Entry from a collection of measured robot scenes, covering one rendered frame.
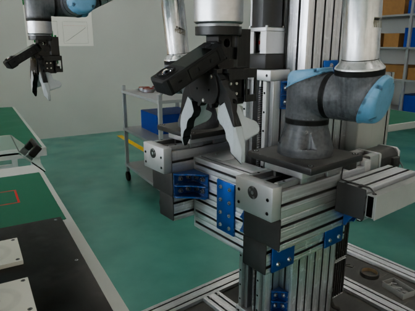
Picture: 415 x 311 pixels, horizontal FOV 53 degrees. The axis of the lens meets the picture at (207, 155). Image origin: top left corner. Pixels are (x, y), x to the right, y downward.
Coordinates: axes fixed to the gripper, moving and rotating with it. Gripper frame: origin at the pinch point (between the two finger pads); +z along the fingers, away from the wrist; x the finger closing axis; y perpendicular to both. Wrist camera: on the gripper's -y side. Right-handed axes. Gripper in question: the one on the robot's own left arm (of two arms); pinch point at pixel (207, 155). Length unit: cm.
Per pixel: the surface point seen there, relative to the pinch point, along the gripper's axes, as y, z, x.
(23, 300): -23, 37, 36
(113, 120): 233, 97, 540
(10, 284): -24, 37, 45
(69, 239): -4, 38, 61
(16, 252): -19, 37, 60
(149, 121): 148, 52, 278
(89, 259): -2, 40, 51
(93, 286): -8, 38, 34
